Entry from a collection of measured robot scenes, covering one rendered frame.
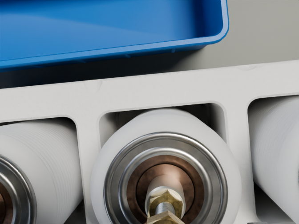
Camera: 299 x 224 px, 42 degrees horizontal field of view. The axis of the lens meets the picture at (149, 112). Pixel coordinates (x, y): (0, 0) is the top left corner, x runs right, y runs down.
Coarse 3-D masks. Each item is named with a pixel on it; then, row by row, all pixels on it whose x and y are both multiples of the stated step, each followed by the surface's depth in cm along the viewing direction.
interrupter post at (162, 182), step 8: (160, 176) 24; (168, 176) 23; (152, 184) 22; (160, 184) 21; (168, 184) 21; (176, 184) 22; (152, 192) 21; (176, 192) 21; (184, 200) 21; (184, 208) 21
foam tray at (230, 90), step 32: (256, 64) 31; (288, 64) 30; (0, 96) 31; (32, 96) 31; (64, 96) 31; (96, 96) 31; (128, 96) 31; (160, 96) 31; (192, 96) 31; (224, 96) 30; (256, 96) 30; (96, 128) 31; (224, 128) 31; (256, 192) 40
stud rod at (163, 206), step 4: (160, 204) 20; (164, 204) 20; (168, 204) 20; (156, 208) 20; (160, 208) 19; (164, 208) 19; (168, 208) 19; (172, 208) 19; (156, 212) 19; (160, 212) 18; (172, 212) 19
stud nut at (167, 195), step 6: (162, 192) 20; (168, 192) 20; (150, 198) 20; (156, 198) 20; (162, 198) 20; (168, 198) 20; (174, 198) 20; (150, 204) 20; (156, 204) 20; (174, 204) 20; (180, 204) 20; (150, 210) 20; (180, 210) 20; (150, 216) 20; (180, 216) 20
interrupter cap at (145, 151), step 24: (144, 144) 24; (168, 144) 24; (192, 144) 23; (120, 168) 24; (144, 168) 24; (168, 168) 24; (192, 168) 24; (216, 168) 23; (120, 192) 24; (144, 192) 24; (192, 192) 24; (216, 192) 24; (120, 216) 24; (144, 216) 24; (192, 216) 24; (216, 216) 24
